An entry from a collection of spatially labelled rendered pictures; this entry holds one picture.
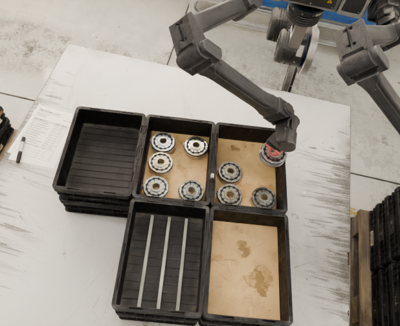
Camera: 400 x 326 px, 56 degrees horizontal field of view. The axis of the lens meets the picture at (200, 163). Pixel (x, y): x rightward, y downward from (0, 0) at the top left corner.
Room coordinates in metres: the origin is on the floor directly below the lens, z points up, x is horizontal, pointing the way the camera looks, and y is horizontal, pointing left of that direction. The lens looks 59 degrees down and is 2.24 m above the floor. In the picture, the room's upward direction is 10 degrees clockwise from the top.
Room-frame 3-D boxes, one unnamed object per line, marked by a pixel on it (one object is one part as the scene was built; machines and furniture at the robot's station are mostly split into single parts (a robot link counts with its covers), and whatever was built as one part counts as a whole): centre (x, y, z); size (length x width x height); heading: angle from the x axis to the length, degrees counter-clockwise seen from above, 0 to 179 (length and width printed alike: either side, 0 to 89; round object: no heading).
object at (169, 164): (0.80, 0.16, 0.86); 0.10 x 0.10 x 0.01
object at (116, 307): (0.40, 0.07, 0.92); 0.40 x 0.30 x 0.02; 4
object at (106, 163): (0.78, 0.40, 0.87); 0.40 x 0.30 x 0.11; 4
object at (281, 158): (0.83, -0.27, 1.04); 0.10 x 0.10 x 0.01
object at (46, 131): (0.93, 0.75, 0.70); 0.33 x 0.23 x 0.01; 176
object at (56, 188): (0.78, 0.40, 0.92); 0.40 x 0.30 x 0.02; 4
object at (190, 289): (0.40, 0.07, 0.87); 0.40 x 0.30 x 0.11; 4
